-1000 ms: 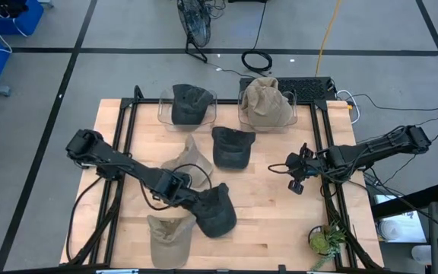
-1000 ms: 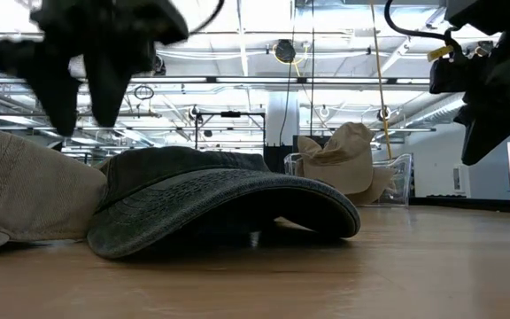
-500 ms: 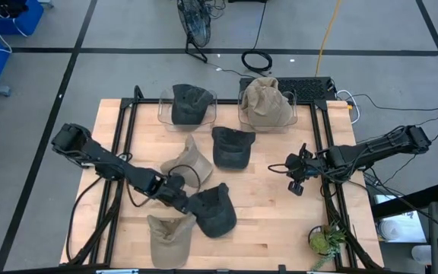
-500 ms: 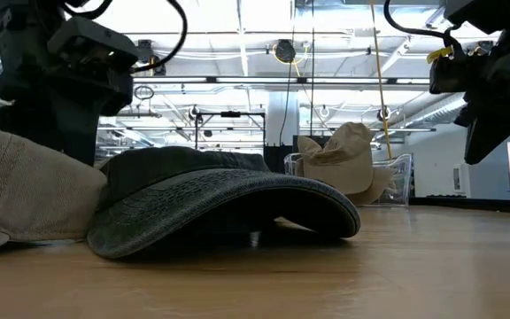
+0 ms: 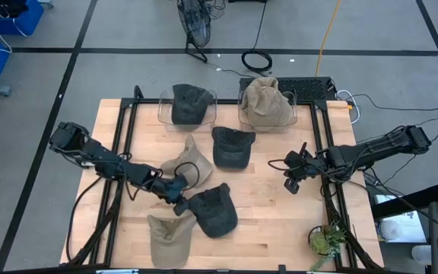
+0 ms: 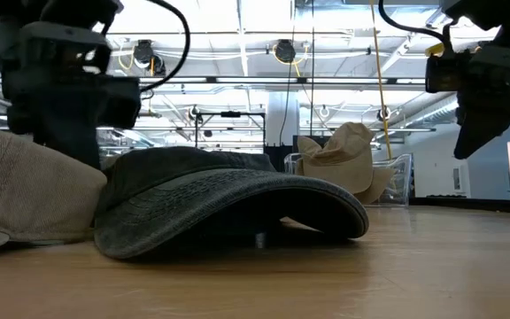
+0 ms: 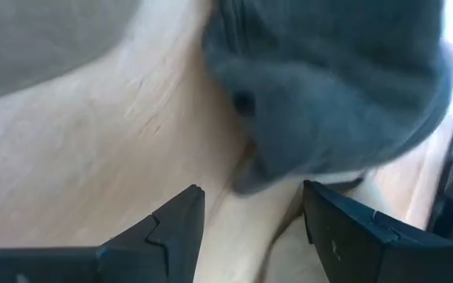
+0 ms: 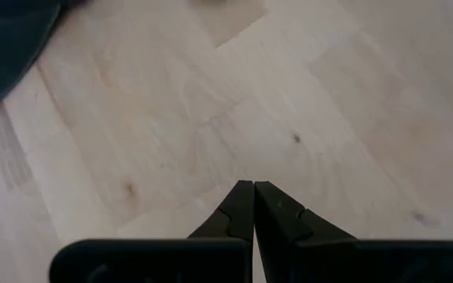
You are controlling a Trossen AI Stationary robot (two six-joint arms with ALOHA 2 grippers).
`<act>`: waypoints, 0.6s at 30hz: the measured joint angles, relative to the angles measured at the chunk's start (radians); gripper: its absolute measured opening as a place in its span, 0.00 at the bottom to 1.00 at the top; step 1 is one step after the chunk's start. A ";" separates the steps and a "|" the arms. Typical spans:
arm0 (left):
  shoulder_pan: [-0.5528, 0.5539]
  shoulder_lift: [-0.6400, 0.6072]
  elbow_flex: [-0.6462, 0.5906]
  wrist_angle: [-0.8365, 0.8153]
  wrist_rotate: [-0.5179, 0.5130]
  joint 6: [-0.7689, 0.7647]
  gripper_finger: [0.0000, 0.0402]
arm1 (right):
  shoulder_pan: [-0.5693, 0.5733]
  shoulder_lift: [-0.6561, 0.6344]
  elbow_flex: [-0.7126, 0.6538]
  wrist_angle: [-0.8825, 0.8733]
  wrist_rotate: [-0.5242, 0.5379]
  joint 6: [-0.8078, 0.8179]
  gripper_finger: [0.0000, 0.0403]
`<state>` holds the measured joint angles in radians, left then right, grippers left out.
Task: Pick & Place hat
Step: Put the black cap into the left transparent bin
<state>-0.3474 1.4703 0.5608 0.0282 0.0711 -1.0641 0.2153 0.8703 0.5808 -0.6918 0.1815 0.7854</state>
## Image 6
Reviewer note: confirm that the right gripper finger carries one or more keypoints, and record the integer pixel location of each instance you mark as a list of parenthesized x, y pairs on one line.
[(476, 133)]

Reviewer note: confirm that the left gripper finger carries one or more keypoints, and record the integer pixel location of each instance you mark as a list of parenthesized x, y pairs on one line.
[(67, 146)]

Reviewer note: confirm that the dark grey baseball cap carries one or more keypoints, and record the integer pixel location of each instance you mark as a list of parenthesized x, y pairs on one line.
[(193, 199)]

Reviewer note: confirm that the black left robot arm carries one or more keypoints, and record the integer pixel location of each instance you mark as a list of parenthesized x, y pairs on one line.
[(73, 9)]

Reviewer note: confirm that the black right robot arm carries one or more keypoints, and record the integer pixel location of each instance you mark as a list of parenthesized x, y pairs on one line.
[(494, 9)]

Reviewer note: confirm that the clear plastic bin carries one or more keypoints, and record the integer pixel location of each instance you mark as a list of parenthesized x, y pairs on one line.
[(403, 177)]

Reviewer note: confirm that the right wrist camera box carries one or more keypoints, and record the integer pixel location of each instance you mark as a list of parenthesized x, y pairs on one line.
[(441, 73)]

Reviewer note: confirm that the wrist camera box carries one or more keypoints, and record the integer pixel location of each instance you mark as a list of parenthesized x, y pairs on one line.
[(441, 73), (120, 104)]

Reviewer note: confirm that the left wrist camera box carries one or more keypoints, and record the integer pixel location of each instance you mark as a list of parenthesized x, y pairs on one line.
[(120, 104)]

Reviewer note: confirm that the black aluminium table frame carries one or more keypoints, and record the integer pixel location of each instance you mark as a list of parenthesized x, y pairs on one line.
[(472, 204)]

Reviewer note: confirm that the black metal stand frame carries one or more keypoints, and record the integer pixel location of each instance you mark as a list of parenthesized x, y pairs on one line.
[(230, 114)]

